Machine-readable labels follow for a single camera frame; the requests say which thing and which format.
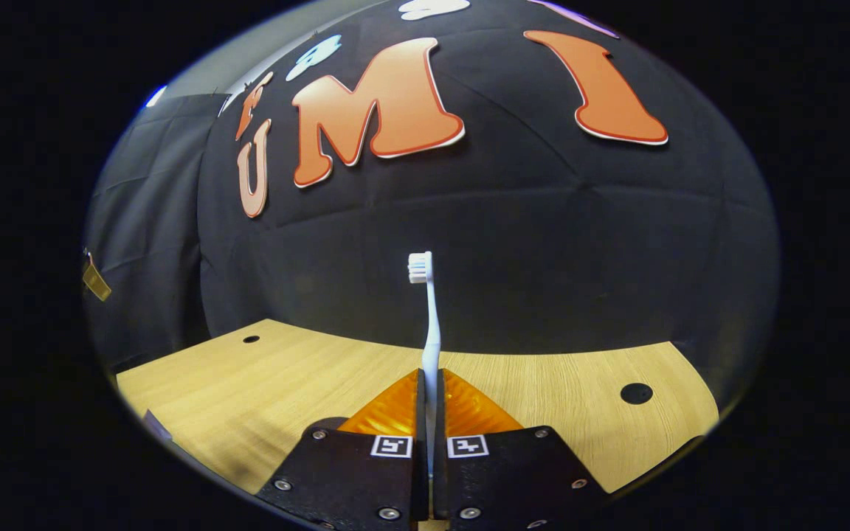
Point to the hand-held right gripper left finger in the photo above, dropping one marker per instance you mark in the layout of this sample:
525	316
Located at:
366	479

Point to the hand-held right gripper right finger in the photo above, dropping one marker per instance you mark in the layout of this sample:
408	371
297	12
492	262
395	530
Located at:
499	479

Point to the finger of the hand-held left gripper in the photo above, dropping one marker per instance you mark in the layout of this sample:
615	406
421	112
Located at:
97	282

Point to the white toothbrush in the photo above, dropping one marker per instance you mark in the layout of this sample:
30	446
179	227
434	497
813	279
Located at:
432	332

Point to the ceiling light strip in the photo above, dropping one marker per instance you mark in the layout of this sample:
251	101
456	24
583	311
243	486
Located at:
156	96

